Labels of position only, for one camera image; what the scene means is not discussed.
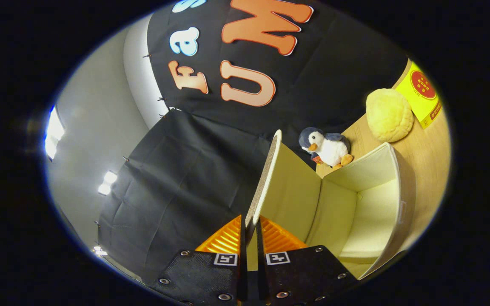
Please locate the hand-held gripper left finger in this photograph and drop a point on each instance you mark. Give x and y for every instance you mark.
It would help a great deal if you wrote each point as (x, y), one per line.
(202, 276)

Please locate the ceiling light panel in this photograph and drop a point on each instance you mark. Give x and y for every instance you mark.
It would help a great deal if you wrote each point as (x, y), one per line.
(108, 182)
(53, 131)
(99, 250)

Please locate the penguin plush toy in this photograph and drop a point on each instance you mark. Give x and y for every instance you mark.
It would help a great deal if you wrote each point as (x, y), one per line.
(330, 151)

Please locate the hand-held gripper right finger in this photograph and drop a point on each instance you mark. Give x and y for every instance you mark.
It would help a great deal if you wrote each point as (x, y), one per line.
(300, 272)

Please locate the yellow book with red circle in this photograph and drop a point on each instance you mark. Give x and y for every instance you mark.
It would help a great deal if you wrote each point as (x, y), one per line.
(421, 91)

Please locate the round yellow plush toy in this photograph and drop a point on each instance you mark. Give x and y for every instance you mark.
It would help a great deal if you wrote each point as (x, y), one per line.
(389, 114)

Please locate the beige fabric storage box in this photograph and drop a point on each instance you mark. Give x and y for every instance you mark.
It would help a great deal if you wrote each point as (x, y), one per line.
(343, 212)

